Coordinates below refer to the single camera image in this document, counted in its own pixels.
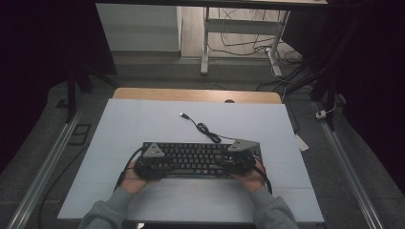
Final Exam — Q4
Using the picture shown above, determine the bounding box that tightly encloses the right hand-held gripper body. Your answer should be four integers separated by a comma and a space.
219, 138, 261, 176

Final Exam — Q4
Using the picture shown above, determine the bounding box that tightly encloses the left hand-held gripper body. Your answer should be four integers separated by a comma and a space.
133, 142, 167, 181

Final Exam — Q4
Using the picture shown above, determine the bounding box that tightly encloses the black computer keyboard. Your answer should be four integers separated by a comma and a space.
141, 141, 263, 178

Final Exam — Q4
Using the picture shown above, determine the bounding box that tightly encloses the person's left hand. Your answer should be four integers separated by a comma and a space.
121, 159, 160, 196

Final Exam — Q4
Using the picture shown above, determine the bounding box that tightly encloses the person's right hand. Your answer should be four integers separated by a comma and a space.
228, 164, 267, 194

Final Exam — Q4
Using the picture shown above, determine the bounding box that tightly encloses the white board mat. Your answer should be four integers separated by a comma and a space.
56, 97, 326, 223

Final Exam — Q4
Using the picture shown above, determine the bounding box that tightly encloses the white paper tag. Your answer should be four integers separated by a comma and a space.
294, 134, 310, 153

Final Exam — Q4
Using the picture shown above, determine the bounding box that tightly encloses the black device with screen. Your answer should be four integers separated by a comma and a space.
121, 220, 260, 229

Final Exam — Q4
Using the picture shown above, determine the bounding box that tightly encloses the wooden table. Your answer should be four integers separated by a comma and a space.
112, 87, 283, 105

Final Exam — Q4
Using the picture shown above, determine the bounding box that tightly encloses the black stand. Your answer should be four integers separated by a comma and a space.
309, 62, 339, 132
64, 62, 94, 124

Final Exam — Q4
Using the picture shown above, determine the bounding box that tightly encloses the left hand-held gripper cable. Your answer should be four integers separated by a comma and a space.
114, 147, 145, 193

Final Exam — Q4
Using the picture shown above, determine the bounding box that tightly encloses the hand-held gripper cable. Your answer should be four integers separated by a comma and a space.
252, 155, 273, 196
114, 147, 145, 193

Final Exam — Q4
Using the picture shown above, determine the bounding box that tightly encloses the right hand-held gripper cable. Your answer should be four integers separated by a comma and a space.
252, 155, 273, 196

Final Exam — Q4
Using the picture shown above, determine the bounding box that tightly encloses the black keyboard cable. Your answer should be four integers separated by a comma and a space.
179, 112, 239, 144

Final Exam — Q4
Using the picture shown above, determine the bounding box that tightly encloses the black floor frame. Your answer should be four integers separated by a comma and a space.
67, 123, 93, 147

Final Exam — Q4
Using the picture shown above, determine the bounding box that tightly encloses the aluminium rail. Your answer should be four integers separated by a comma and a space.
6, 94, 88, 229
312, 100, 387, 229

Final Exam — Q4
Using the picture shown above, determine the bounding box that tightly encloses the tangle of floor cables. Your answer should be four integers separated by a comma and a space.
207, 7, 304, 66

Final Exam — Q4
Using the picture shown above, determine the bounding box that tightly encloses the white desk frame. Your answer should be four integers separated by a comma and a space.
200, 6, 291, 77

